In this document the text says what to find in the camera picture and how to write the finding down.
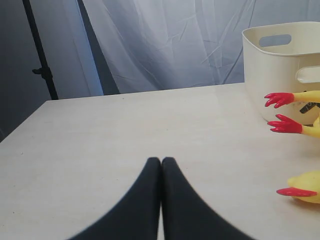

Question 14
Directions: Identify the white backdrop curtain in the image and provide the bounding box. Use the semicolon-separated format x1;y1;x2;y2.
0;0;320;139

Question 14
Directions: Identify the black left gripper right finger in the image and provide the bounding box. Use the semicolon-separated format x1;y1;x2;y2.
162;157;252;240

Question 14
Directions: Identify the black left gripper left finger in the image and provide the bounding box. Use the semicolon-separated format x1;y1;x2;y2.
71;157;161;240

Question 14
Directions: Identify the cream bin marked X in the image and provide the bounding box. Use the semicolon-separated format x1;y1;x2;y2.
242;21;320;125

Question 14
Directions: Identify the black light stand pole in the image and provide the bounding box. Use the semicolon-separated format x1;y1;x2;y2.
22;0;59;100

